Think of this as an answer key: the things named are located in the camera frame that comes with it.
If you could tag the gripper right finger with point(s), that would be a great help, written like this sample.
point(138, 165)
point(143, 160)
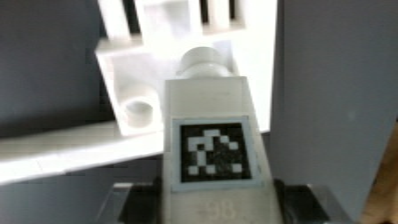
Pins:
point(308, 203)

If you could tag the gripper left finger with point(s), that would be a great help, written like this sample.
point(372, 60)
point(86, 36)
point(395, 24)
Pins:
point(131, 206)

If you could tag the white chair leg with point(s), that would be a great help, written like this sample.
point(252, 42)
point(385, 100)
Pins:
point(220, 189)

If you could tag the white chair seat block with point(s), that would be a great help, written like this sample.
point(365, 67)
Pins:
point(154, 31)

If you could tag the white right border block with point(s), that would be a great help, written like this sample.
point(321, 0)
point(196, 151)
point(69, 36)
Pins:
point(257, 14)

